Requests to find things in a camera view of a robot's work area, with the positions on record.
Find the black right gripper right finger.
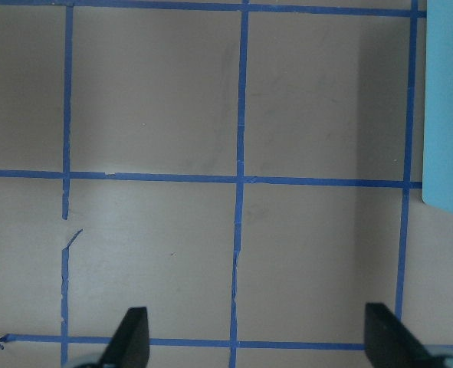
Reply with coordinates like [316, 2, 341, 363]
[364, 303, 437, 368]

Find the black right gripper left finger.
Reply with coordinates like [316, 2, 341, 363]
[100, 307, 150, 368]

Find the light blue plastic bin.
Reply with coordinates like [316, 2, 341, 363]
[422, 1, 453, 213]

